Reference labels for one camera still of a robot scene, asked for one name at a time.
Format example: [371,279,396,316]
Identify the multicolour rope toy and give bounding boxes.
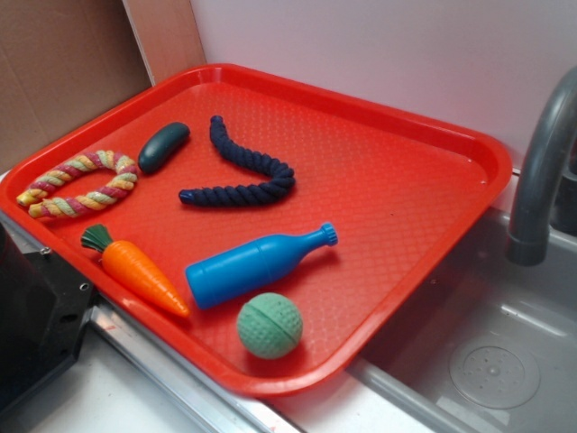
[16,150,138,219]

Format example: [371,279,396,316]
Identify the brown cardboard panel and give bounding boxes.
[1,1,206,171]

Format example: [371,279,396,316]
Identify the green dimpled ball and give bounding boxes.
[236,292,304,360]

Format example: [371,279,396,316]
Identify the orange toy carrot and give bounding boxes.
[80,224,190,318]

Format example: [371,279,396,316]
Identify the grey plastic toy sink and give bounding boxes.
[349,210,576,432]

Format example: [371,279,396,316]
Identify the grey toy faucet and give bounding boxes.
[506,68,576,266]

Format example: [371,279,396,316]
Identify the dark green toy cucumber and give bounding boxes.
[137,122,190,174]

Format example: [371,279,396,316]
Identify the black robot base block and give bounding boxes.
[1,227,94,415]

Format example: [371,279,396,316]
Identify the red plastic tray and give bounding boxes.
[1,65,512,397]

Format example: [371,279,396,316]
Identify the navy blue rope toy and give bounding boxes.
[179,115,296,207]

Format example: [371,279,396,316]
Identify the blue plastic toy bottle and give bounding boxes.
[185,223,338,309]

